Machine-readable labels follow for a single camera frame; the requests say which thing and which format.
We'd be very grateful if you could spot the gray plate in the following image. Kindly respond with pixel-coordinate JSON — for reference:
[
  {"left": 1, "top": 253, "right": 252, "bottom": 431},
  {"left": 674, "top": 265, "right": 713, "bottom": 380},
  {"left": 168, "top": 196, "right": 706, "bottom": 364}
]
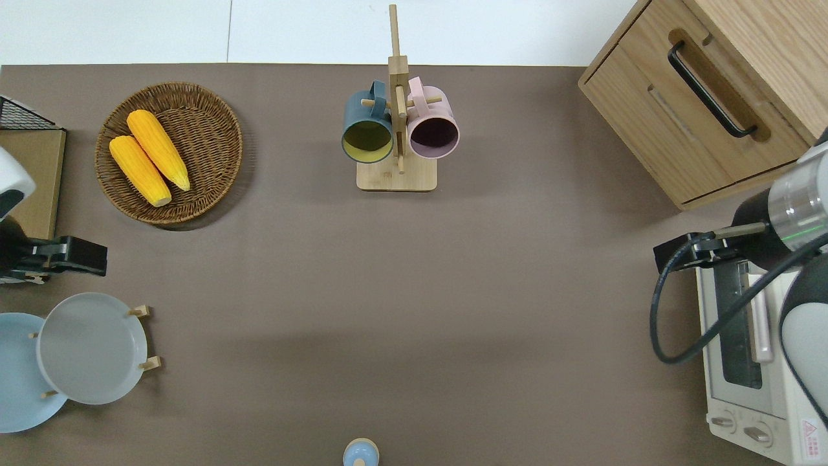
[{"left": 36, "top": 292, "right": 149, "bottom": 406}]

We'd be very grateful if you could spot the wire grid organizer box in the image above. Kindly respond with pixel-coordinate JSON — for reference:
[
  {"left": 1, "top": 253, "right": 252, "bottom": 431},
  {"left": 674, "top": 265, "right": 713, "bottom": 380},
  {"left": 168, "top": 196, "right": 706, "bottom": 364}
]
[{"left": 0, "top": 95, "right": 67, "bottom": 241}]

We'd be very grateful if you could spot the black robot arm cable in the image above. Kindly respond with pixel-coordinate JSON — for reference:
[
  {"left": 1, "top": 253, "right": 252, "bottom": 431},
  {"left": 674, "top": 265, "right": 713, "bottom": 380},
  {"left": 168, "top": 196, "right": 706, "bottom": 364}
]
[{"left": 649, "top": 232, "right": 828, "bottom": 365}]

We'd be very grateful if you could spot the round wicker basket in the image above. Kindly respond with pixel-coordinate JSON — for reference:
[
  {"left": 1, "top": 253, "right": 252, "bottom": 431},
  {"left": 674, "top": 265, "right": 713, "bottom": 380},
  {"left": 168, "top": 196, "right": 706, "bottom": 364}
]
[{"left": 94, "top": 82, "right": 244, "bottom": 226}]

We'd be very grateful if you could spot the light blue plate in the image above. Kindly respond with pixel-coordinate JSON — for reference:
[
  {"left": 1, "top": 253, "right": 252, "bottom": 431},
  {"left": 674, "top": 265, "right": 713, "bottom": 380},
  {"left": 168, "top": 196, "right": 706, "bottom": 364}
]
[{"left": 0, "top": 313, "right": 69, "bottom": 434}]

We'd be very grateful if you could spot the white toaster oven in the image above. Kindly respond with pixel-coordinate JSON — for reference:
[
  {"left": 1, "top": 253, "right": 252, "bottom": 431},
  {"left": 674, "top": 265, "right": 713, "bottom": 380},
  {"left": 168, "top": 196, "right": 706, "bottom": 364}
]
[{"left": 695, "top": 258, "right": 828, "bottom": 466}]

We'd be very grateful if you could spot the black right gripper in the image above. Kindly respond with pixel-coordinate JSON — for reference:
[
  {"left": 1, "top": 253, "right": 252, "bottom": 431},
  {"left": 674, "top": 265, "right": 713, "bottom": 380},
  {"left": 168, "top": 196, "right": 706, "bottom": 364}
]
[{"left": 653, "top": 233, "right": 739, "bottom": 275}]

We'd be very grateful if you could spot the black cabinet handle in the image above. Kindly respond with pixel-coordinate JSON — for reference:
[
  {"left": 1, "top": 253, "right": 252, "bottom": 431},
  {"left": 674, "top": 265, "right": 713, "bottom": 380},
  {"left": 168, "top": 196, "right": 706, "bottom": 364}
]
[{"left": 668, "top": 40, "right": 758, "bottom": 139}]

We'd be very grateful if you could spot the blue dome wooden bell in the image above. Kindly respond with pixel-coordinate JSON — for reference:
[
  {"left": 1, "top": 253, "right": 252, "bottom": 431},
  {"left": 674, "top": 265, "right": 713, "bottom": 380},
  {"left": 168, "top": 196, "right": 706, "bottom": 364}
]
[{"left": 342, "top": 438, "right": 380, "bottom": 466}]

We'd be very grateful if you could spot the wooden cabinet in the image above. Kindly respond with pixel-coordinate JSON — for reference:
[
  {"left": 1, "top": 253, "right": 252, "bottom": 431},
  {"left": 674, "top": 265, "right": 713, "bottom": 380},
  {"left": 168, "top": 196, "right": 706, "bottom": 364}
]
[{"left": 577, "top": 0, "right": 828, "bottom": 212}]

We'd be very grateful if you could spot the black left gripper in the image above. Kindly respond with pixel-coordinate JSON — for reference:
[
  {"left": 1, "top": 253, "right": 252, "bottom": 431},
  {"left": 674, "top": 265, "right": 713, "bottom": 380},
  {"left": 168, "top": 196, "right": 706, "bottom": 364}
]
[{"left": 25, "top": 237, "right": 108, "bottom": 278}]

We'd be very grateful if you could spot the dark teal mug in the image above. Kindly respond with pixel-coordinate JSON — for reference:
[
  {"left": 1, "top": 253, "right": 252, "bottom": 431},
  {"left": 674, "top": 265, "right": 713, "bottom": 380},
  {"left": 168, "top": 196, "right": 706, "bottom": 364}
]
[{"left": 341, "top": 80, "right": 395, "bottom": 164}]

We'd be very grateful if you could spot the wooden mug rack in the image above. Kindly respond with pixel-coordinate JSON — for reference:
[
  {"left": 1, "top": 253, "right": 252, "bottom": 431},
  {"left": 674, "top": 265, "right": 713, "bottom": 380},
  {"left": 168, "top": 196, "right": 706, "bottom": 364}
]
[{"left": 356, "top": 4, "right": 444, "bottom": 192}]

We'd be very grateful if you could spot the pink mug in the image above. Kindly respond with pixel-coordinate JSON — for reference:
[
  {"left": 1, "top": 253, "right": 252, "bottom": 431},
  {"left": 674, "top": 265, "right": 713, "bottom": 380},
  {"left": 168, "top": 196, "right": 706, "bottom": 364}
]
[{"left": 406, "top": 76, "right": 461, "bottom": 160}]

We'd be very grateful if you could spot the low wooden plate rack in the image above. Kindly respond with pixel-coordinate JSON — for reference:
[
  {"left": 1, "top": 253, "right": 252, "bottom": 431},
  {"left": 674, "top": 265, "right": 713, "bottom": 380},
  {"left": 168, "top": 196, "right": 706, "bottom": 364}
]
[{"left": 28, "top": 305, "right": 162, "bottom": 399}]

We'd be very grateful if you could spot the yellow corn cob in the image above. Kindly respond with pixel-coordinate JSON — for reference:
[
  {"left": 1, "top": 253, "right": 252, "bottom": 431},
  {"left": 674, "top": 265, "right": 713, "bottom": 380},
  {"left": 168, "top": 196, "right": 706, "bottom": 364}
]
[
  {"left": 108, "top": 135, "right": 173, "bottom": 208},
  {"left": 126, "top": 109, "right": 191, "bottom": 192}
]

